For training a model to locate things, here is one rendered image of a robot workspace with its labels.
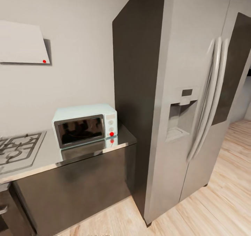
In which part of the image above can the microwave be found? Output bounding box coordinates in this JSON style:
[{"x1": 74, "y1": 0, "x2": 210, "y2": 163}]
[{"x1": 52, "y1": 103, "x2": 117, "y2": 149}]

